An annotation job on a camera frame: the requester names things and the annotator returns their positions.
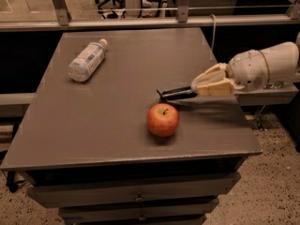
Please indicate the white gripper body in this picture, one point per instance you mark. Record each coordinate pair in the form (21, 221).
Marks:
(248, 68)

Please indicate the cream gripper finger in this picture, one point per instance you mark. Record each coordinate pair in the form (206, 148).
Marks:
(215, 75)
(221, 88)

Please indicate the blue rxbar blueberry wrapper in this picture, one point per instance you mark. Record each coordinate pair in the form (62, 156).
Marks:
(178, 93)

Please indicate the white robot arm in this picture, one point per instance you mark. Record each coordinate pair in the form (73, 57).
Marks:
(282, 61)

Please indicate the red apple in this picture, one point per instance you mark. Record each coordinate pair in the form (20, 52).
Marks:
(162, 120)

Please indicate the clear plastic water bottle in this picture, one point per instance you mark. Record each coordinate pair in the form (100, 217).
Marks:
(86, 63)

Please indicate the grey drawer cabinet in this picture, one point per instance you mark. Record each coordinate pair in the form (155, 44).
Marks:
(85, 148)

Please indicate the metal railing frame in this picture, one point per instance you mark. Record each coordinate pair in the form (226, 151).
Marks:
(67, 15)

